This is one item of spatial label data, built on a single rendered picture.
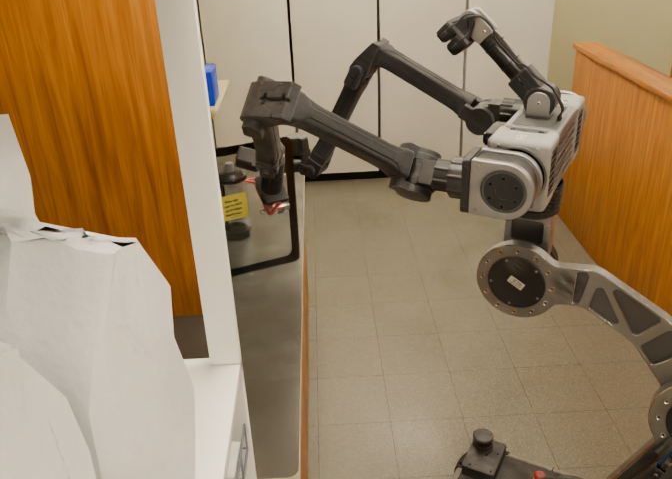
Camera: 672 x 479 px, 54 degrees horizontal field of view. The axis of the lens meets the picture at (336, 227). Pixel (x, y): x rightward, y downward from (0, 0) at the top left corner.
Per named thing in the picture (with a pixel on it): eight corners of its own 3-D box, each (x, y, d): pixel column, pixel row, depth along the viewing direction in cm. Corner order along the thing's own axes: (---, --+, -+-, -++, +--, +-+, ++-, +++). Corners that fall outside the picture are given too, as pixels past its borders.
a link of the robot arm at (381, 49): (361, 34, 186) (376, 27, 194) (343, 76, 194) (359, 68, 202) (498, 117, 177) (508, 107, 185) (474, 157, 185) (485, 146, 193)
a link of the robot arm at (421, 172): (437, 185, 139) (444, 161, 139) (392, 178, 143) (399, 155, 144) (448, 199, 147) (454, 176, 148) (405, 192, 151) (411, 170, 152)
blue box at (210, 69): (176, 108, 174) (171, 73, 170) (183, 97, 183) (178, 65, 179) (215, 106, 174) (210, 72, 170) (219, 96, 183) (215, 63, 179)
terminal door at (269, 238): (203, 283, 195) (183, 154, 178) (299, 259, 206) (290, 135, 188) (203, 284, 195) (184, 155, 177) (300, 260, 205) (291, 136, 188)
